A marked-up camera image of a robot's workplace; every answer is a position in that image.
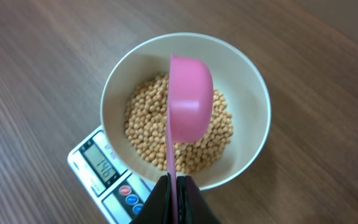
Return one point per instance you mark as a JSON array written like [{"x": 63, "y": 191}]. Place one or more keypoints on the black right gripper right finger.
[{"x": 192, "y": 208}]

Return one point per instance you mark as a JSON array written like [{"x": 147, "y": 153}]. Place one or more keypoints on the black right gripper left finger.
[{"x": 158, "y": 207}]

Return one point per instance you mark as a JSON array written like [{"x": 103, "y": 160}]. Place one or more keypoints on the pink plastic measuring scoop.
[{"x": 189, "y": 109}]

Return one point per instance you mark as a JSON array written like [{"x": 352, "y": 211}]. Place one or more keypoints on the white digital kitchen scale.
[{"x": 119, "y": 193}]

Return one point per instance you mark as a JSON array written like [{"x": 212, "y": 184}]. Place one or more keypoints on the soybeans in white bowl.
[{"x": 145, "y": 125}]

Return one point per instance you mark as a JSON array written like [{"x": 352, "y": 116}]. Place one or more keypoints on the white round bowl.
[{"x": 233, "y": 74}]

